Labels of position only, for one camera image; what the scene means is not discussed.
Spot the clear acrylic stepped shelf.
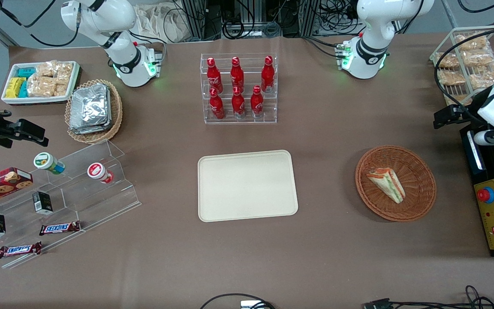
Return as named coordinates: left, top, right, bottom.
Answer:
left=0, top=139, right=142, bottom=270

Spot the aluminium frame post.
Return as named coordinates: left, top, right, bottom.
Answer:
left=300, top=0, right=321, bottom=37
left=181, top=0, right=208, bottom=42

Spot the black cable bundle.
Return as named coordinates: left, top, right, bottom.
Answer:
left=220, top=15, right=283, bottom=40

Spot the beige plastic tray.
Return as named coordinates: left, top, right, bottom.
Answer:
left=198, top=150, right=299, bottom=223

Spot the white wire rack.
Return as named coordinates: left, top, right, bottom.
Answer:
left=429, top=26, right=494, bottom=107

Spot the round brown wicker basket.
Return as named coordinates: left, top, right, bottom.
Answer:
left=355, top=145, right=437, bottom=222

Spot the silver foil packs stack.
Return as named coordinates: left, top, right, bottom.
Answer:
left=69, top=83, right=113, bottom=135

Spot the green lid cup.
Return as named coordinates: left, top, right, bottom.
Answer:
left=33, top=152, right=66, bottom=175

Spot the beige cloth bag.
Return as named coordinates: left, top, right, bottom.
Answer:
left=135, top=3, right=193, bottom=44

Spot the red emergency stop button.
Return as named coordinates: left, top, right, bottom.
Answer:
left=476, top=186, right=494, bottom=205

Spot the white rectangular snack tray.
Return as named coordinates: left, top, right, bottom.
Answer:
left=1, top=61, right=81, bottom=106

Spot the black tangled cable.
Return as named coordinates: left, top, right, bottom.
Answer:
left=391, top=285, right=494, bottom=309

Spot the black cable connector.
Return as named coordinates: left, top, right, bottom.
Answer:
left=363, top=298, right=394, bottom=309

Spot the red plaid cookie box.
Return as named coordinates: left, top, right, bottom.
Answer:
left=0, top=167, right=34, bottom=210

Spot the oval brown wicker basket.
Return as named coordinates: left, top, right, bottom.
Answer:
left=65, top=79, right=124, bottom=144

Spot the yellow snack packet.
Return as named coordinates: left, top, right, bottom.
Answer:
left=5, top=77, right=27, bottom=99

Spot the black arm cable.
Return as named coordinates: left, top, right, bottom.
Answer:
left=434, top=25, right=494, bottom=126

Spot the black looped cable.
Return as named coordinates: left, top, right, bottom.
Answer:
left=199, top=293, right=276, bottom=309

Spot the snickers chocolate bar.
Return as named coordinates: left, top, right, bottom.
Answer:
left=39, top=221, right=82, bottom=236
left=0, top=241, right=43, bottom=259

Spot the triangular sandwich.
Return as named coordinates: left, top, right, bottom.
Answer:
left=366, top=167, right=407, bottom=205

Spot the clear acrylic bottle rack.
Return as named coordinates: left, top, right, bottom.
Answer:
left=200, top=53, right=278, bottom=125

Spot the clear bagged pastry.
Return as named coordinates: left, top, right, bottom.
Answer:
left=455, top=33, right=488, bottom=52
left=461, top=49, right=494, bottom=67
left=437, top=69, right=467, bottom=87
left=434, top=52, right=461, bottom=70
left=467, top=62, right=494, bottom=89

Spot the red lid cup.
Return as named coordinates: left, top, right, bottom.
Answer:
left=87, top=162, right=114, bottom=185

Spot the red cola bottle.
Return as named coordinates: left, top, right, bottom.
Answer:
left=260, top=56, right=275, bottom=94
left=230, top=57, right=245, bottom=93
left=206, top=58, right=223, bottom=94
left=231, top=86, right=246, bottom=119
left=250, top=85, right=265, bottom=119
left=209, top=88, right=226, bottom=120

